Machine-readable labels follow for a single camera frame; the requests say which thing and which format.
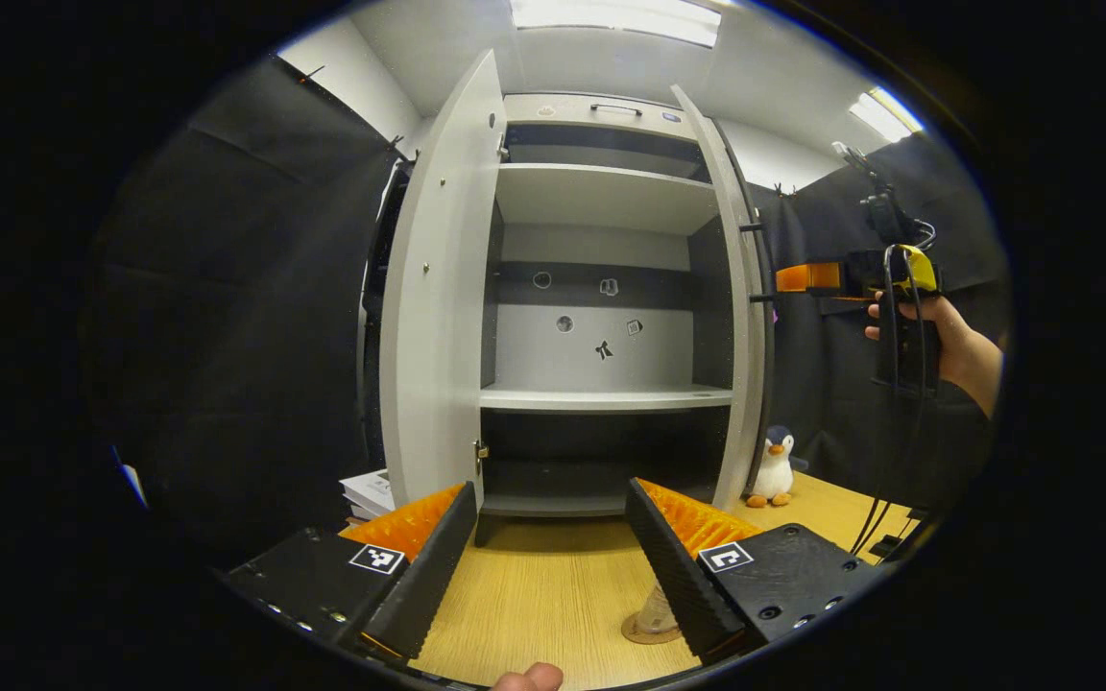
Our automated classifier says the clear plastic bottle red label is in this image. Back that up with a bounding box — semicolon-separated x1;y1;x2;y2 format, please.
637;579;682;634

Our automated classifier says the black cable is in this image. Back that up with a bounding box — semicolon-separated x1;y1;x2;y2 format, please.
849;379;933;560

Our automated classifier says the round cork coaster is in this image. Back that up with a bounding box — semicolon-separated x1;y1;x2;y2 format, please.
621;614;685;645

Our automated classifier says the small ceiling light panel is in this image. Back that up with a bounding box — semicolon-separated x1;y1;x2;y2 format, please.
849;86;926;145

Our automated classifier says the white book dark cover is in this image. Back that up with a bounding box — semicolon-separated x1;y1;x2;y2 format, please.
342;468;397;519

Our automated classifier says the penguin plush toy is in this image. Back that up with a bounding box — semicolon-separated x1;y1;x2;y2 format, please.
745;425;797;509

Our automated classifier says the grey cabinet door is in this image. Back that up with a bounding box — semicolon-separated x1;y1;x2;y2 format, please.
378;50;508;510
671;84;777;512

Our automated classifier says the grey cabinet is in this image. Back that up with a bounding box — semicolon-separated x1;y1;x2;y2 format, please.
471;91;756;548

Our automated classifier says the black door handle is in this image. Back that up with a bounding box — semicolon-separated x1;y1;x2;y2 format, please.
738;221;778;306

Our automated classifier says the large ceiling light panel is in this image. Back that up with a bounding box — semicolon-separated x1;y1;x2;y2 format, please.
510;0;722;49

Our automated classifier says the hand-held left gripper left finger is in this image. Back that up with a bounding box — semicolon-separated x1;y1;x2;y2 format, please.
217;480;479;663

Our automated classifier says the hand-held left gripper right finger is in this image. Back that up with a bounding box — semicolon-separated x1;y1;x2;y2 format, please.
624;477;890;665

